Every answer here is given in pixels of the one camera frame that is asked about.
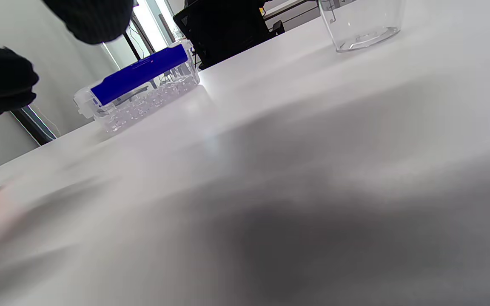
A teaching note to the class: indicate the clear container with blue clips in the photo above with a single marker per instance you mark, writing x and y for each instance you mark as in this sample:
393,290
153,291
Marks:
143,74

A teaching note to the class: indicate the clear plastic shaker cup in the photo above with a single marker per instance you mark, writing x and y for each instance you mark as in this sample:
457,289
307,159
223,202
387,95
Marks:
355,25

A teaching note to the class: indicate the pile of clear ice cubes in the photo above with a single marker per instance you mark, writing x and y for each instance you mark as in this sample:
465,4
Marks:
151,104

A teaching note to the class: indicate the person's right hand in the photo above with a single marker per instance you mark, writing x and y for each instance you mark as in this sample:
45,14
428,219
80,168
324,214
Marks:
92,21

